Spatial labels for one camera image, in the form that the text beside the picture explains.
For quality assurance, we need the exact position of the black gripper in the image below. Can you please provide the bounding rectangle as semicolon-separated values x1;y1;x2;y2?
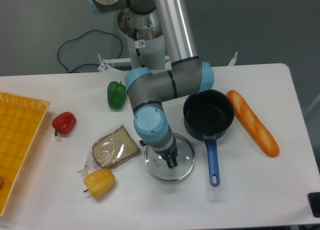
150;139;179;169

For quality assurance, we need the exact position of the glass lid with blue knob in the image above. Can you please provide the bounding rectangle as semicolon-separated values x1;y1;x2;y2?
144;133;195;182

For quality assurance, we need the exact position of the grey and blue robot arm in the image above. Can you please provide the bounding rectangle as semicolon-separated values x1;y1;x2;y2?
89;0;214;168

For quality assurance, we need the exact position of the bread slice in plastic bag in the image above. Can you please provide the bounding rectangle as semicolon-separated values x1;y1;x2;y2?
78;124;141;173

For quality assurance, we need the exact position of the yellow bell pepper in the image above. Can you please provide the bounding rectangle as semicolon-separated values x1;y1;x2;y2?
83;168;116;198

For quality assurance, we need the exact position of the green bell pepper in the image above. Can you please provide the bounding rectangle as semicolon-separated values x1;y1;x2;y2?
107;81;127;110

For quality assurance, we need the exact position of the orange baguette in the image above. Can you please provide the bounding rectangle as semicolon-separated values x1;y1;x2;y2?
226;90;280;158

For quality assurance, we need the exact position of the red bell pepper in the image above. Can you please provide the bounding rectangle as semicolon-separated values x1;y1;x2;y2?
51;112;77;137

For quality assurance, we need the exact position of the black object at table corner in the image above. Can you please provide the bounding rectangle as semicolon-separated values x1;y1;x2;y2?
307;192;320;218

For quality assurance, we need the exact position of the yellow woven basket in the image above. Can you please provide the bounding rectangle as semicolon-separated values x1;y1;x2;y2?
0;92;50;216

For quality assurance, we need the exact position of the black saucepan with blue handle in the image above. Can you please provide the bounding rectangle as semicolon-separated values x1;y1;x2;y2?
183;89;235;187

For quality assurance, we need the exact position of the white table bracket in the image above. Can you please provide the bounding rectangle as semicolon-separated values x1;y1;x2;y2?
228;52;238;66

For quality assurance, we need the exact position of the black cable on floor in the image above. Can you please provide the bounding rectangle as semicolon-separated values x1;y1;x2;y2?
57;30;124;73

